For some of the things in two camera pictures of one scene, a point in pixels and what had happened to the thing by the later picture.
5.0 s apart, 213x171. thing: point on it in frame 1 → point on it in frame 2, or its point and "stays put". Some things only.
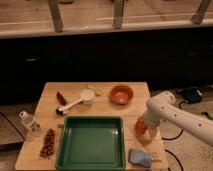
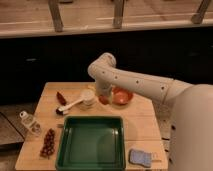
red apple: (140, 126) → (104, 99)
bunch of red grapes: (48, 148) stays put
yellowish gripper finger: (152, 131) → (110, 97)
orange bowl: (120, 95) stays put
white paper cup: (88, 96) stays put
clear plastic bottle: (30, 124) stays put
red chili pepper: (60, 98) stays put
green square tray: (91, 143) stays put
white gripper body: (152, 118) → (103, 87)
